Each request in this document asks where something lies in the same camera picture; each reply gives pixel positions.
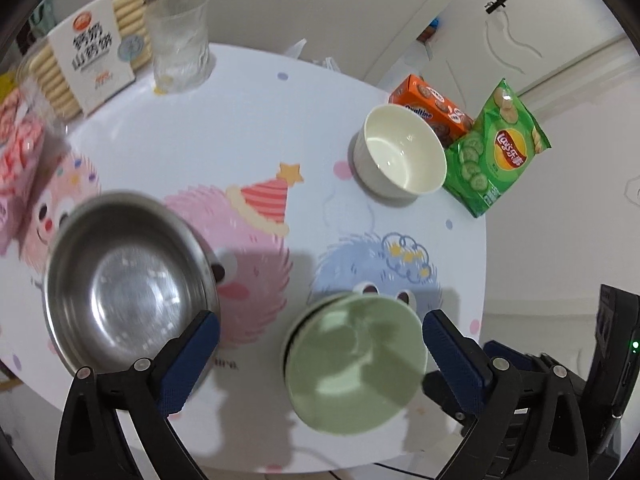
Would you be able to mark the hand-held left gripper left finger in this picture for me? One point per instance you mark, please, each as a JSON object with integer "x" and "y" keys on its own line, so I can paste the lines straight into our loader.
{"x": 190, "y": 355}

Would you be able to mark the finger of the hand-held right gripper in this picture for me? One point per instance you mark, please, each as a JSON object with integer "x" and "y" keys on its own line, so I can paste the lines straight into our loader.
{"x": 500, "y": 348}
{"x": 445, "y": 396}

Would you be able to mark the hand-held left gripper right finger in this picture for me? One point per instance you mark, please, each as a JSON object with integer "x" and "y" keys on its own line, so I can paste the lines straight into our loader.
{"x": 452, "y": 355}

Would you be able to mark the stainless steel bowl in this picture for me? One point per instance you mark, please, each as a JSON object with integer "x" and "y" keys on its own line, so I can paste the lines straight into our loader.
{"x": 215, "y": 285}
{"x": 130, "y": 290}

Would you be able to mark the green ribbed bowl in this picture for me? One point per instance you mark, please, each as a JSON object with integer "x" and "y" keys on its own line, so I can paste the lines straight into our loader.
{"x": 289, "y": 350}
{"x": 360, "y": 360}

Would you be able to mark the green chips bag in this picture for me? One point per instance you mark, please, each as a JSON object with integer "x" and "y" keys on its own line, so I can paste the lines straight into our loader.
{"x": 500, "y": 160}

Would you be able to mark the white ribbed bowl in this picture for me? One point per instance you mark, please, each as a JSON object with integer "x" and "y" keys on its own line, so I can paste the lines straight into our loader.
{"x": 400, "y": 150}

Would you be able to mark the cartoon printed table mat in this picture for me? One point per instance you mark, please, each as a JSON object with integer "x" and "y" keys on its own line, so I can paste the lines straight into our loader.
{"x": 250, "y": 135}

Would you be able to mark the pink snack packet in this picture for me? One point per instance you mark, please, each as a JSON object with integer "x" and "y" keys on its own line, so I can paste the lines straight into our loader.
{"x": 20, "y": 160}

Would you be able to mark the orange cookie box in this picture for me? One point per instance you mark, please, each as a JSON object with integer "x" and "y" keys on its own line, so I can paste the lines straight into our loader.
{"x": 425, "y": 97}

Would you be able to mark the clear glass cup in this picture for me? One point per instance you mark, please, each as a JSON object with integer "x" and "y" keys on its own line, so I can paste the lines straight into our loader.
{"x": 180, "y": 45}

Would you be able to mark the clear biscuit box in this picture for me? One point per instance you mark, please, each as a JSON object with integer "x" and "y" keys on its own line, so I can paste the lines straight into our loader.
{"x": 95, "y": 55}

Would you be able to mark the white door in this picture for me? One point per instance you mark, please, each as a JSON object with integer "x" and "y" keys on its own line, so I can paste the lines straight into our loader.
{"x": 550, "y": 20}

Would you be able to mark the black door hook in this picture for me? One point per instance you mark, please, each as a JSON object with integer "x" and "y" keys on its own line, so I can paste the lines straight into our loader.
{"x": 497, "y": 3}

